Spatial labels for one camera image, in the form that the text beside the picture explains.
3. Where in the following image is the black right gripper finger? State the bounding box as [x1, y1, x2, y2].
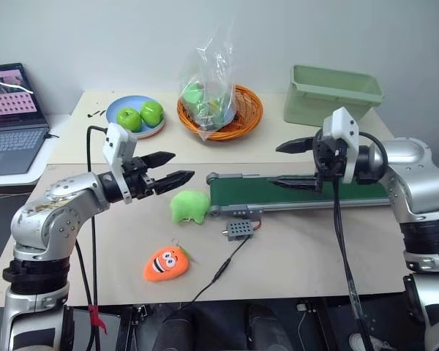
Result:
[274, 135, 316, 155]
[268, 175, 320, 192]

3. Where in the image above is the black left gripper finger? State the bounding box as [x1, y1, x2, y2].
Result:
[140, 151, 177, 170]
[154, 170, 196, 196]

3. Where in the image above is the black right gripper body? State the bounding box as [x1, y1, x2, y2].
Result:
[312, 129, 348, 193]

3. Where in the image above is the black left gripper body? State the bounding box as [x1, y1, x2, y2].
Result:
[122, 156, 159, 200]

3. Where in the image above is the green conveyor belt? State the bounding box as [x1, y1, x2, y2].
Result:
[205, 171, 393, 219]

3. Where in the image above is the small grey sensor box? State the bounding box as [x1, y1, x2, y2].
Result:
[222, 219, 255, 242]

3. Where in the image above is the green plush toy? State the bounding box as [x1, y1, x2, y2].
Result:
[169, 189, 211, 225]

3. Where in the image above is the green apple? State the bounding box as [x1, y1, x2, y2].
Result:
[140, 101, 165, 127]
[116, 107, 143, 133]

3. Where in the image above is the orange woven basket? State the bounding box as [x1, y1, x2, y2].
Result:
[176, 84, 264, 142]

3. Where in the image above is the light green plastic bin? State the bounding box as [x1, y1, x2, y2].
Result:
[282, 64, 386, 126]

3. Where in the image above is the light blue plate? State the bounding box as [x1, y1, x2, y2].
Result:
[105, 95, 168, 140]

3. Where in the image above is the clear plastic bag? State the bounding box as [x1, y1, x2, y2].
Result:
[177, 34, 239, 142]

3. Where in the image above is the orange carrot plush toy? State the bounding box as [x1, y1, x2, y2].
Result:
[143, 239, 200, 283]

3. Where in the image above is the grey laptop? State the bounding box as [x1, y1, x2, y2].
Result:
[0, 62, 51, 177]

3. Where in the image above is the white shoe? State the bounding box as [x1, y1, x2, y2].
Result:
[348, 331, 393, 351]

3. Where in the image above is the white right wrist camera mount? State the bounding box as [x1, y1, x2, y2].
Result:
[321, 107, 361, 184]

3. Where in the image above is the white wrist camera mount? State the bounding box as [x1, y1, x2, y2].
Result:
[321, 107, 361, 184]
[102, 123, 138, 204]

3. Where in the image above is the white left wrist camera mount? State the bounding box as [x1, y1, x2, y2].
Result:
[102, 123, 138, 204]

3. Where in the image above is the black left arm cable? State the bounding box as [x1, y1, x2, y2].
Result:
[86, 126, 109, 351]

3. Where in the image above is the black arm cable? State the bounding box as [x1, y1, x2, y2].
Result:
[331, 131, 389, 351]
[86, 126, 109, 351]

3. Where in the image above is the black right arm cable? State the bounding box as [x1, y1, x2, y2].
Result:
[331, 131, 389, 351]

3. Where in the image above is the black control box cable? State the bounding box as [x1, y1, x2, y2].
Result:
[178, 233, 250, 312]

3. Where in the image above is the red tape on cable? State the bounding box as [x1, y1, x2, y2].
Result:
[87, 303, 108, 336]

